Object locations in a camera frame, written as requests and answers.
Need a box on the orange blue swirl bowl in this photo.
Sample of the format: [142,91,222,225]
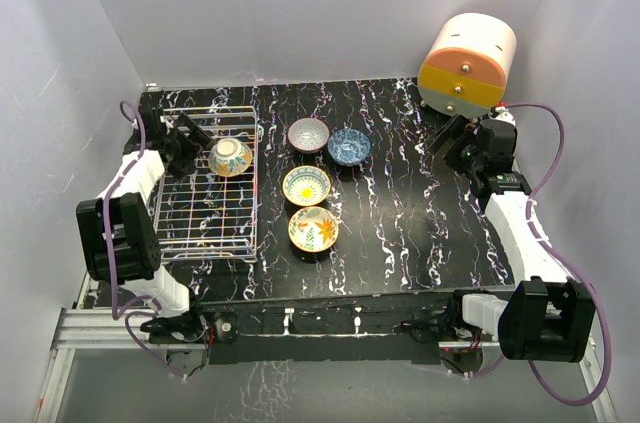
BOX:
[208,137,253,177]

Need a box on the orange flower leaf bowl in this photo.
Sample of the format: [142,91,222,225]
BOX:
[288,206,339,253]

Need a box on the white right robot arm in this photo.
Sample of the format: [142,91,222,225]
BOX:
[429,113,596,363]

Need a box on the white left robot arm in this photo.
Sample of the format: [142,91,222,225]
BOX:
[76,102,211,342]

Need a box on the cylindrical drawer cabinet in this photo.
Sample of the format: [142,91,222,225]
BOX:
[417,13,517,119]

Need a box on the blue patterned bowl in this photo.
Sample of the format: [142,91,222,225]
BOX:
[327,128,371,167]

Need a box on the grey bowl red rim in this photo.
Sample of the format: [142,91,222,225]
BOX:
[287,117,331,154]

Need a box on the yellow sun pattern bowl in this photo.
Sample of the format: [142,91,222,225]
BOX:
[282,165,331,207]

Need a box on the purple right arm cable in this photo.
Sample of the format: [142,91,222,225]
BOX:
[439,101,614,407]

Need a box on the white wire dish rack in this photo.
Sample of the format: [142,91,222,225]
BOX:
[152,106,259,263]

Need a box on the aluminium frame rail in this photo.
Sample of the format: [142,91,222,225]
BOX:
[32,277,171,423]

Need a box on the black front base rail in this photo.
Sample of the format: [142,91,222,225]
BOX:
[141,290,495,365]

